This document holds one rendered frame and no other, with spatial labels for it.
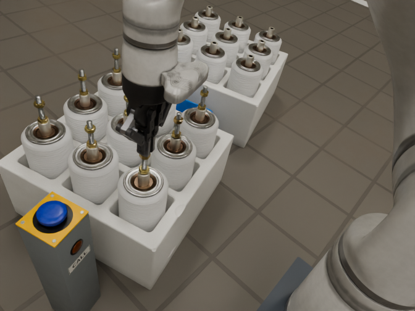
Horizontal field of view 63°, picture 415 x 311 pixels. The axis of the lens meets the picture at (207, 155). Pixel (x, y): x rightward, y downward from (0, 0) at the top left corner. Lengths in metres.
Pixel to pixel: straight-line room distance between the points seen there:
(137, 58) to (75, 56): 1.06
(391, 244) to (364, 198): 0.87
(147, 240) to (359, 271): 0.42
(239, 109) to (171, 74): 0.62
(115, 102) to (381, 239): 0.71
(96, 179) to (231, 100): 0.52
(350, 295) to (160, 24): 0.35
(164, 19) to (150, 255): 0.43
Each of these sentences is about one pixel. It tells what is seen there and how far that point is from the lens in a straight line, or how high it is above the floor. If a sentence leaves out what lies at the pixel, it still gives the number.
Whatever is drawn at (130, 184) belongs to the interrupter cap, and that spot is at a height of 0.25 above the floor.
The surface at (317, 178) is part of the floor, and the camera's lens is 1.14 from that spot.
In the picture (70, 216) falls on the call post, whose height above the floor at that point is 0.32.
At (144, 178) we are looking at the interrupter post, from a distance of 0.63.
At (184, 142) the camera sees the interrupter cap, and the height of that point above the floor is 0.25.
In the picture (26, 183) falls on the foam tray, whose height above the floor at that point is 0.17.
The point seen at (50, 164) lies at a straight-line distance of 0.77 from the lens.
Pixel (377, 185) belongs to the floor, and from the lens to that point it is 1.24.
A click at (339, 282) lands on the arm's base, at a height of 0.46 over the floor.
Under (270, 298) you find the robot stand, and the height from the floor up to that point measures 0.30.
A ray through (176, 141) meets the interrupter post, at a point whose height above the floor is 0.28.
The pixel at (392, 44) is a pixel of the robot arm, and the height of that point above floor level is 0.67.
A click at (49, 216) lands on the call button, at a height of 0.33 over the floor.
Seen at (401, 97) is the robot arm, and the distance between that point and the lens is 0.30.
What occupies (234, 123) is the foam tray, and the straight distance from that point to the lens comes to 1.09.
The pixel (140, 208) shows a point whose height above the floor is 0.23.
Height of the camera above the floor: 0.76
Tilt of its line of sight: 45 degrees down
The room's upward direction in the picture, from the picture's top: 13 degrees clockwise
